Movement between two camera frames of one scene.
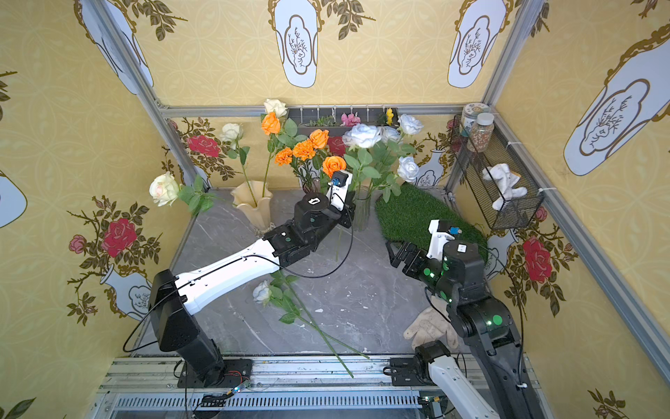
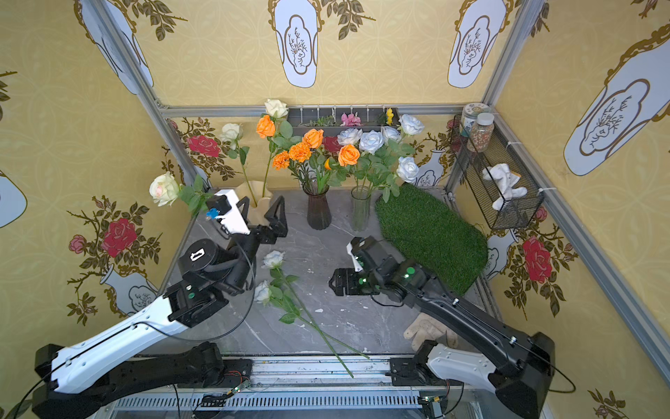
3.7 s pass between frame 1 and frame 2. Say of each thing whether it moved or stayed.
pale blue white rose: moved
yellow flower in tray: stayed
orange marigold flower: stayed
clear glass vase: stayed
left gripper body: moved
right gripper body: moved
